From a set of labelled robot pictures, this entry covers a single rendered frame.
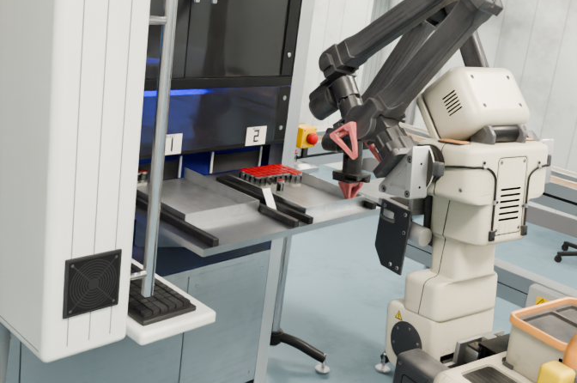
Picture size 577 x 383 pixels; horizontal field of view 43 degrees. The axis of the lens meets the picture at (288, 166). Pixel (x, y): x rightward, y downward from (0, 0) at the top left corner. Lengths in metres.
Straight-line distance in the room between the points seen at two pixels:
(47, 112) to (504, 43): 4.52
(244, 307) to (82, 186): 1.34
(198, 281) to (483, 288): 0.96
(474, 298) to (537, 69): 3.74
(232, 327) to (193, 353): 0.17
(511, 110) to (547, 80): 3.71
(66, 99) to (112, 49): 0.12
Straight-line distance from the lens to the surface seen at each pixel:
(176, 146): 2.14
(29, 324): 1.46
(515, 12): 5.50
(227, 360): 2.64
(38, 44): 1.30
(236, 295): 2.53
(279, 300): 2.95
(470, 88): 1.64
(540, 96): 5.43
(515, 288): 2.93
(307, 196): 2.25
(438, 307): 1.74
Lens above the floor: 1.55
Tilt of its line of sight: 15 degrees down
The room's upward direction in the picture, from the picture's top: 7 degrees clockwise
